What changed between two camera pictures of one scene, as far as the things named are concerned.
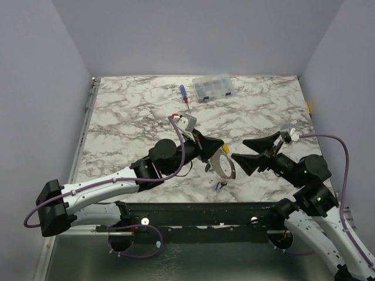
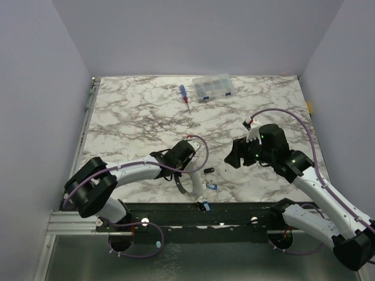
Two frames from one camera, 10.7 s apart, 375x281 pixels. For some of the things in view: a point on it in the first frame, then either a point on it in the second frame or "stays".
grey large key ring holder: [223, 165] → [198, 183]
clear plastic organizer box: [211, 86] stays
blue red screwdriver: [184, 93] stays
